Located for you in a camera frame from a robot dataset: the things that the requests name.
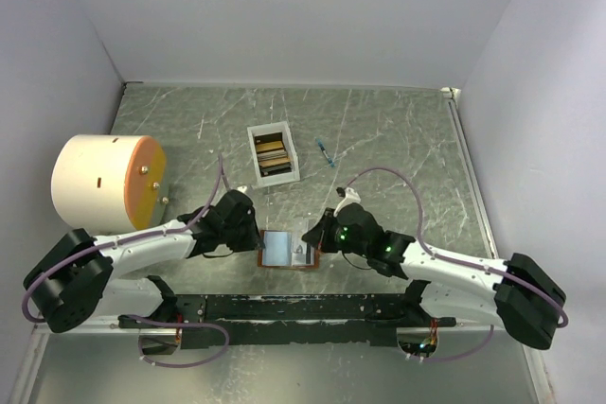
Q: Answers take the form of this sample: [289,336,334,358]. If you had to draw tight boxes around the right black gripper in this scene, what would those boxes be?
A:
[302,207,369,258]

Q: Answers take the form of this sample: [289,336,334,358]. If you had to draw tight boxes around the white credit card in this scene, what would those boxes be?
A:
[290,233,314,268]

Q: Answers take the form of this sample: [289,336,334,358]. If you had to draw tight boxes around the brown leather card holder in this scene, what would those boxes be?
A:
[258,230,319,270]

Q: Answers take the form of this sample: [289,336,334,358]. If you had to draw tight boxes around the white card tray box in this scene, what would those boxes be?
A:
[247,121,300,187]

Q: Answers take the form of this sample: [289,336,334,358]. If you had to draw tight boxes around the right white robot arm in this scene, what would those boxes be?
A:
[302,203,566,350]

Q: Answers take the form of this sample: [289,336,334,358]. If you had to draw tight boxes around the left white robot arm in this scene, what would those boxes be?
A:
[22,189,262,333]

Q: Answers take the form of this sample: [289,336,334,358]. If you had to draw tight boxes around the blue pen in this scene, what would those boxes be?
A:
[315,138,335,167]

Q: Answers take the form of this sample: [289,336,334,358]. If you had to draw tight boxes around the white cylinder with orange lid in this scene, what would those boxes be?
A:
[51,134,169,235]

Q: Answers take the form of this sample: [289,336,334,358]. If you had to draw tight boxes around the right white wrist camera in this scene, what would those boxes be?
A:
[334,186,361,216]

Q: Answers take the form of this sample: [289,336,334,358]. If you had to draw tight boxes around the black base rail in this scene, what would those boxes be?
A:
[117,292,455,351]

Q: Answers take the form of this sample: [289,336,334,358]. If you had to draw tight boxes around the aluminium frame rail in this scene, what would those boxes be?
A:
[446,98,500,259]

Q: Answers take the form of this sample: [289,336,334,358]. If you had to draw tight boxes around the white corner bracket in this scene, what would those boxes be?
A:
[440,87,461,102]

